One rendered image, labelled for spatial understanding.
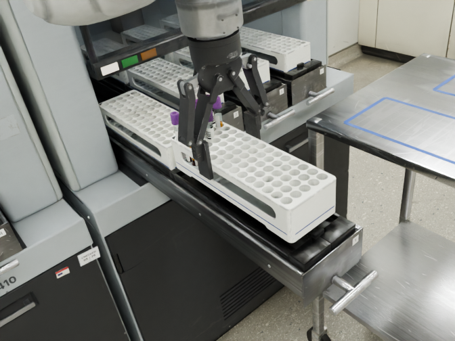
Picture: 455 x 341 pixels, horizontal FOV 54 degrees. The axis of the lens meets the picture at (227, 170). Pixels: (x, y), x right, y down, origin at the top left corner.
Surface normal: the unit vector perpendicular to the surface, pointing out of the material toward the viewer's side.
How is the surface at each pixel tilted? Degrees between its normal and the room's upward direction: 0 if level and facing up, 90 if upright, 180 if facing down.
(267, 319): 0
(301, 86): 90
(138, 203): 90
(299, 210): 90
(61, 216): 0
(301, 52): 90
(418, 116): 0
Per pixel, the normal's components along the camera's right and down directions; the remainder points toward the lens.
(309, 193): -0.12, -0.81
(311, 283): 0.63, 0.37
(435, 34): -0.77, 0.44
